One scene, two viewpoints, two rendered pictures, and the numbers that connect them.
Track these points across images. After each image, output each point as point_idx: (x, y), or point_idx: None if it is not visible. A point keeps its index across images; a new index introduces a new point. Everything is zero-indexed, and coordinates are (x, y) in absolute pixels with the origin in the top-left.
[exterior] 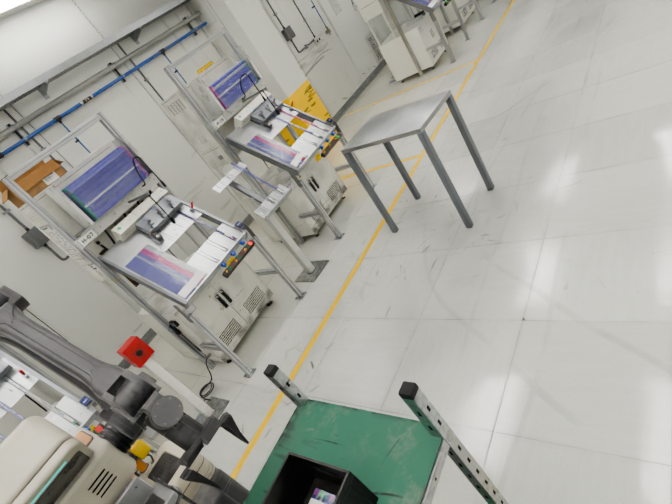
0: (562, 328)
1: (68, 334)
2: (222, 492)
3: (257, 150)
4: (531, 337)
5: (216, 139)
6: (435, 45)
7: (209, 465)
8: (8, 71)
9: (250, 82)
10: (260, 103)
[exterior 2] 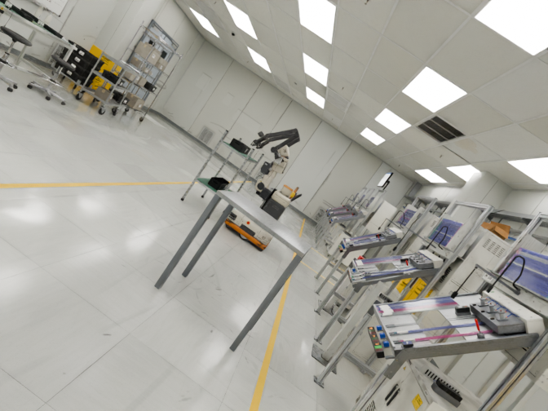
0: (159, 214)
1: (486, 359)
2: (264, 187)
3: (431, 298)
4: (171, 221)
5: None
6: None
7: (272, 195)
8: None
9: (540, 287)
10: (506, 307)
